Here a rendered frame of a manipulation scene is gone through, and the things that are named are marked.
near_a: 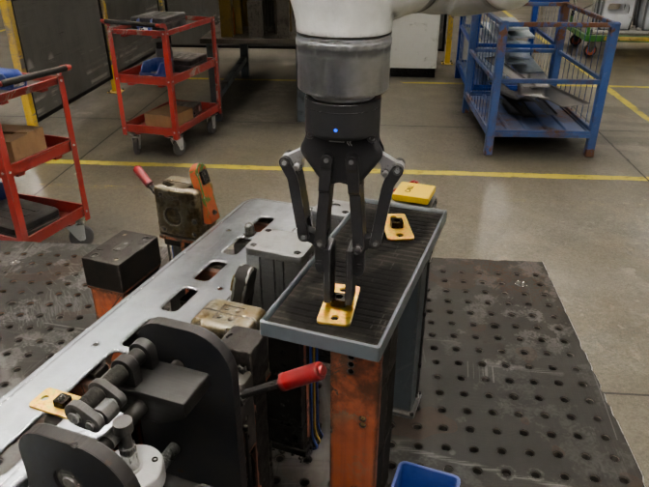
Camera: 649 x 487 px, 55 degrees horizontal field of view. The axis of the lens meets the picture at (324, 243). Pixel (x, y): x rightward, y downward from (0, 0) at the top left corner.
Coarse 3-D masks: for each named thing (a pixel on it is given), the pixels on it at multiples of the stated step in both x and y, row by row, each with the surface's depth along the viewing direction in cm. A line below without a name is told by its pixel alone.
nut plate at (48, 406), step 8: (48, 392) 82; (56, 392) 82; (64, 392) 82; (32, 400) 81; (40, 400) 81; (48, 400) 81; (56, 400) 79; (64, 400) 79; (32, 408) 80; (40, 408) 79; (48, 408) 79; (56, 408) 79; (64, 408) 79; (64, 416) 78
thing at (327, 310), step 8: (336, 288) 75; (344, 288) 75; (336, 296) 72; (344, 296) 72; (328, 304) 72; (336, 304) 71; (344, 304) 71; (352, 304) 72; (320, 312) 70; (328, 312) 70; (336, 312) 70; (344, 312) 70; (352, 312) 70; (320, 320) 69; (328, 320) 69; (336, 320) 69; (344, 320) 69
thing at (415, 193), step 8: (400, 184) 105; (408, 184) 105; (416, 184) 105; (400, 192) 102; (408, 192) 102; (416, 192) 102; (424, 192) 102; (432, 192) 102; (400, 200) 102; (408, 200) 101; (416, 200) 101; (424, 200) 100
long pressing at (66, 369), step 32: (224, 224) 128; (288, 224) 128; (192, 256) 116; (224, 256) 116; (160, 288) 106; (192, 288) 106; (224, 288) 106; (128, 320) 97; (64, 352) 90; (96, 352) 90; (128, 352) 90; (32, 384) 84; (64, 384) 84; (0, 416) 78; (32, 416) 78; (0, 448) 74; (0, 480) 70
